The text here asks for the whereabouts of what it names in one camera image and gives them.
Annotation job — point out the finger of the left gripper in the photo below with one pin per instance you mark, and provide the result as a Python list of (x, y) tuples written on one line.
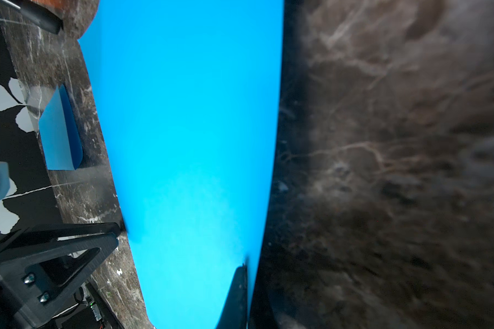
[(43, 266)]

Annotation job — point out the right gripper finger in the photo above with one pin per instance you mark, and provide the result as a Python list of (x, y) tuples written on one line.
[(235, 312)]

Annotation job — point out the cyan paper sheet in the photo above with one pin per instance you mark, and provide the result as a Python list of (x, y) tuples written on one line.
[(60, 139), (187, 95)]

